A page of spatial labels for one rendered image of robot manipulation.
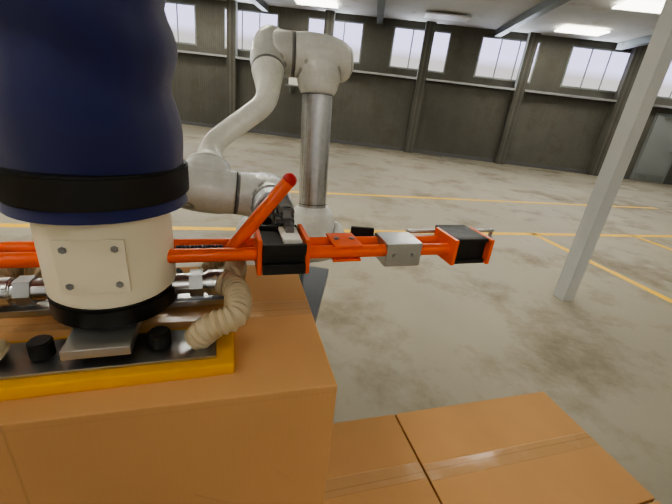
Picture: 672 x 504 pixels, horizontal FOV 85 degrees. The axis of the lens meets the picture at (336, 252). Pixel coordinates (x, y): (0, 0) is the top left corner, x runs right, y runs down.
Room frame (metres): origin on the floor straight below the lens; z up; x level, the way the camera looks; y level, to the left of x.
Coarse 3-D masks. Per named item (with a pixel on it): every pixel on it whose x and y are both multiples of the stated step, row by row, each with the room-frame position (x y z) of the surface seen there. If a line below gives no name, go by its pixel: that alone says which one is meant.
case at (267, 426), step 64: (0, 320) 0.47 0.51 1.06; (192, 320) 0.52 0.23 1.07; (256, 320) 0.54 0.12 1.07; (192, 384) 0.38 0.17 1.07; (256, 384) 0.39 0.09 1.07; (320, 384) 0.40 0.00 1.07; (0, 448) 0.28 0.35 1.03; (64, 448) 0.30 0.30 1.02; (128, 448) 0.32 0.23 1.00; (192, 448) 0.34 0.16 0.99; (256, 448) 0.37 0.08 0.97; (320, 448) 0.40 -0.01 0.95
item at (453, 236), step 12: (444, 228) 0.69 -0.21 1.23; (456, 228) 0.70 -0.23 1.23; (468, 228) 0.71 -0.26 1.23; (444, 240) 0.66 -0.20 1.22; (456, 240) 0.63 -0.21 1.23; (468, 240) 0.64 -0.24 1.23; (480, 240) 0.65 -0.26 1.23; (492, 240) 0.65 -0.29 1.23; (456, 252) 0.63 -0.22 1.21; (468, 252) 0.65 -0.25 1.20; (480, 252) 0.66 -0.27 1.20
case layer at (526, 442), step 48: (336, 432) 0.79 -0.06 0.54; (384, 432) 0.81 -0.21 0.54; (432, 432) 0.83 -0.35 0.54; (480, 432) 0.85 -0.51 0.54; (528, 432) 0.87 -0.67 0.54; (576, 432) 0.90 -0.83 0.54; (336, 480) 0.64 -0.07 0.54; (384, 480) 0.66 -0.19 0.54; (432, 480) 0.67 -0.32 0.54; (480, 480) 0.69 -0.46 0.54; (528, 480) 0.71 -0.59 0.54; (576, 480) 0.73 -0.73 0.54; (624, 480) 0.74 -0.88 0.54
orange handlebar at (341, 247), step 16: (176, 240) 0.53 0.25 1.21; (192, 240) 0.54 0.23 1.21; (208, 240) 0.54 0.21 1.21; (224, 240) 0.55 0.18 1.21; (320, 240) 0.60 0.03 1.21; (336, 240) 0.59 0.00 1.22; (352, 240) 0.60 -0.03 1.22; (368, 240) 0.63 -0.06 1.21; (432, 240) 0.67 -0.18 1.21; (0, 256) 0.42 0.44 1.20; (16, 256) 0.43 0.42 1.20; (32, 256) 0.43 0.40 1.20; (176, 256) 0.49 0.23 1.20; (192, 256) 0.49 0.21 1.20; (208, 256) 0.50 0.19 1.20; (224, 256) 0.51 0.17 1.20; (240, 256) 0.52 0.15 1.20; (256, 256) 0.52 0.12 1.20; (320, 256) 0.56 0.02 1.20; (336, 256) 0.57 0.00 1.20; (352, 256) 0.58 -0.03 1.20; (368, 256) 0.59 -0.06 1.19
